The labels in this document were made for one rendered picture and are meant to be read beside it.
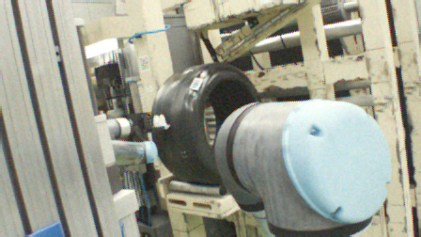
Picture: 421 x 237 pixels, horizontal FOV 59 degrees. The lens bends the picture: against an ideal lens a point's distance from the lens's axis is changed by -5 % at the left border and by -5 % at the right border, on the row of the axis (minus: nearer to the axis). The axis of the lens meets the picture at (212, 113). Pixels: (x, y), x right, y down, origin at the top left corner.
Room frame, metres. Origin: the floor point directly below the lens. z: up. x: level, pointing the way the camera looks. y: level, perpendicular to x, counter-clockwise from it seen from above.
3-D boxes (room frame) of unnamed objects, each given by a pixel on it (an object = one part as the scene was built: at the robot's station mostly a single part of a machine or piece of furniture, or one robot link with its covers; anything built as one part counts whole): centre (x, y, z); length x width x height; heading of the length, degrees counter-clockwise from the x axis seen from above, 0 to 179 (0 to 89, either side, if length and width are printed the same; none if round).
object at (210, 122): (2.28, -0.06, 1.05); 0.20 x 0.15 x 0.30; 46
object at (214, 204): (1.75, 0.14, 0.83); 0.36 x 0.09 x 0.06; 46
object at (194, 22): (1.98, -0.25, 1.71); 0.61 x 0.25 x 0.15; 46
